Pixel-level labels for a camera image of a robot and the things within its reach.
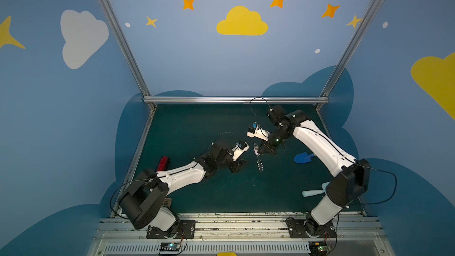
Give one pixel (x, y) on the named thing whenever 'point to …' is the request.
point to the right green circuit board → (318, 248)
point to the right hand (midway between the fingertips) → (261, 148)
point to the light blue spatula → (306, 193)
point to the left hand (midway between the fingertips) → (247, 157)
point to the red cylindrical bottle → (163, 163)
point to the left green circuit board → (170, 248)
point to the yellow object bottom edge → (226, 253)
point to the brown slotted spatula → (167, 202)
